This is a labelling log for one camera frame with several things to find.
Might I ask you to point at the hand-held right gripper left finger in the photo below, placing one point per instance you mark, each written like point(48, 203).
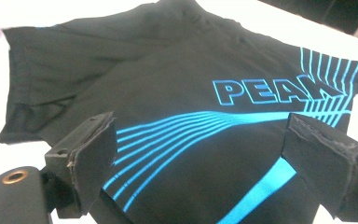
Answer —
point(90, 155)

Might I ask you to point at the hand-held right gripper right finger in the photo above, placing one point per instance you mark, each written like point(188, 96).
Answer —
point(323, 161)

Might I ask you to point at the black t-shirt with blue print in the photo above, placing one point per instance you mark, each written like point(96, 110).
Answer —
point(174, 77)

